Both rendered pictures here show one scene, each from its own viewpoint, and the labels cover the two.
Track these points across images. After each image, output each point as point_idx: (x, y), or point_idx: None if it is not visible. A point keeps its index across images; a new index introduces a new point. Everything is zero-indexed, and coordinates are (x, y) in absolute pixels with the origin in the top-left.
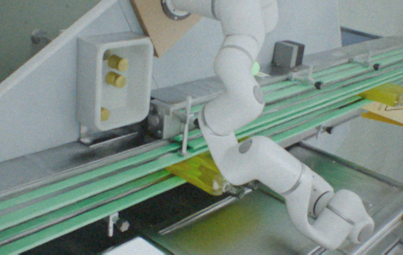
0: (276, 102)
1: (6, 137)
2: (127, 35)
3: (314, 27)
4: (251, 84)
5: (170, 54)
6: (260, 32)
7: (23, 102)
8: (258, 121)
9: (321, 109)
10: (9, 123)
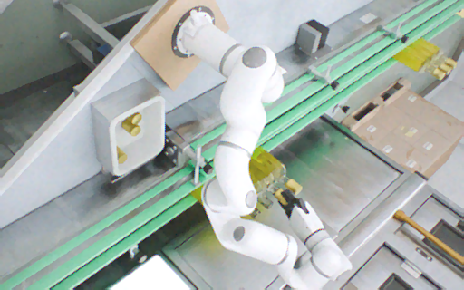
0: None
1: (34, 194)
2: (139, 91)
3: None
4: (244, 193)
5: (186, 79)
6: (260, 125)
7: (45, 166)
8: (271, 130)
9: None
10: (36, 184)
